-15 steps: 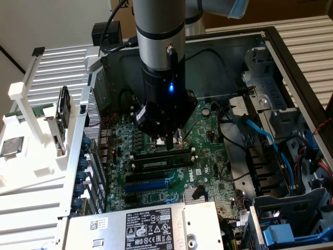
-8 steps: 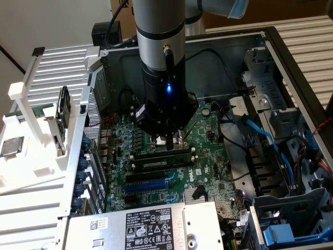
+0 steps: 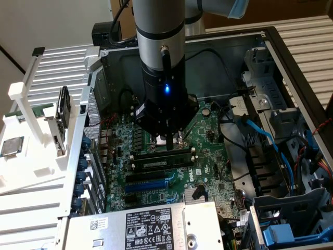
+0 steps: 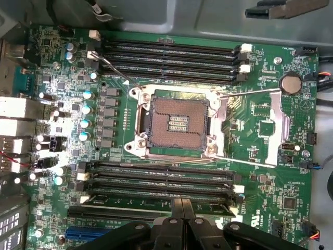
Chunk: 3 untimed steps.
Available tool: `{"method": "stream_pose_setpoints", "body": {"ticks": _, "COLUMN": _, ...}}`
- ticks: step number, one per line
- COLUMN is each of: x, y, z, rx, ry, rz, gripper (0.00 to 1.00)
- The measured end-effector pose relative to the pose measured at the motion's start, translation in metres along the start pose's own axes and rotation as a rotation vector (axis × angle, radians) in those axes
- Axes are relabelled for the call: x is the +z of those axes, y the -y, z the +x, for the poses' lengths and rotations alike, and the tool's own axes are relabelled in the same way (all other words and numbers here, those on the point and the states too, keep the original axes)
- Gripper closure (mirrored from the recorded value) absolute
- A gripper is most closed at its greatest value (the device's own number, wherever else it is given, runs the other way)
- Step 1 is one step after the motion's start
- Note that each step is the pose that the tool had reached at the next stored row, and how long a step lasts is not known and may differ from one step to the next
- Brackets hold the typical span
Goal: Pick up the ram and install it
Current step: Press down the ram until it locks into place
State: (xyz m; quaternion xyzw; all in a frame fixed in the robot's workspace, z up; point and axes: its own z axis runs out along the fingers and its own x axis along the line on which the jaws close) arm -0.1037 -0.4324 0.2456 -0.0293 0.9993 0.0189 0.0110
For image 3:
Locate blue plastic drive carrier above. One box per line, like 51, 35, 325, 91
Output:
262, 223, 333, 247

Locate metal socket cover frame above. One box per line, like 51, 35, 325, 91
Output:
182, 121, 197, 143

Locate blue flat data wire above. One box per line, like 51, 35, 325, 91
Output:
238, 114, 299, 190
305, 129, 323, 167

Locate plain cardboard box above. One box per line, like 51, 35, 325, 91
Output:
202, 0, 333, 31

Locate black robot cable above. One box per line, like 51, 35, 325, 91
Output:
108, 0, 137, 47

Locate green motherboard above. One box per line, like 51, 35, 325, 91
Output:
100, 100, 250, 217

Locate black disk drive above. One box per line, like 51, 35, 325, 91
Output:
55, 85, 73, 131

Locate open PC case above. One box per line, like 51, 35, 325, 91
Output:
57, 26, 333, 250

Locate black RAM slot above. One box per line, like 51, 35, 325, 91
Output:
129, 156, 198, 174
129, 150, 196, 162
134, 146, 195, 159

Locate red black twisted wire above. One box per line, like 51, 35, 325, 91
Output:
311, 116, 333, 136
85, 116, 117, 129

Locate grey disk bay bracket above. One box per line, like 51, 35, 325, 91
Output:
228, 96, 250, 123

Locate grey metal disk bay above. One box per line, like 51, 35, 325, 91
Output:
241, 47, 289, 113

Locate black plastic air shroud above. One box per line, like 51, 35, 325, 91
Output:
246, 144, 289, 197

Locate silver finned heat sink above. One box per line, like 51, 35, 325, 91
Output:
184, 185, 207, 203

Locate printed cardboard box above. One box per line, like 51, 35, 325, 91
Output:
110, 0, 137, 40

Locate thick black wire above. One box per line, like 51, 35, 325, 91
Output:
277, 134, 313, 193

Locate short black tool cable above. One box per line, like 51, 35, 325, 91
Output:
160, 44, 173, 80

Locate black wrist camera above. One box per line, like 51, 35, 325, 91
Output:
134, 103, 149, 124

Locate blue expansion slot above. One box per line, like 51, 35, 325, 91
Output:
124, 180, 169, 193

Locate grey metal drive cage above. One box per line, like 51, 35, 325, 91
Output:
248, 187, 333, 250

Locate black box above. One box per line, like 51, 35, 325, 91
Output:
92, 22, 123, 49

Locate silver CPU chip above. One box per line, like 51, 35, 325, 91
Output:
0, 135, 25, 157

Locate black power wire with plug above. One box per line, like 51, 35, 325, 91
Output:
185, 48, 241, 92

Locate grey metal bracket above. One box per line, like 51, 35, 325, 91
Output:
269, 108, 305, 141

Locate white parts rack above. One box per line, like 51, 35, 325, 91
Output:
0, 46, 82, 196

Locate grey power supply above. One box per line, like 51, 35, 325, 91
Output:
62, 200, 223, 250

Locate green circuit board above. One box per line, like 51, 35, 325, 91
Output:
5, 103, 57, 118

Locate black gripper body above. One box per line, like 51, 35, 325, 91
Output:
142, 62, 200, 138

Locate thin black wire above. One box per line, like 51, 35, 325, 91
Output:
218, 104, 252, 183

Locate long black expansion slot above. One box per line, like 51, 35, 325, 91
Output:
125, 170, 167, 183

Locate red yellow power wire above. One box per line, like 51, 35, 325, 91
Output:
311, 153, 332, 175

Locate short black wire loop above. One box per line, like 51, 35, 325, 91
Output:
119, 87, 136, 105

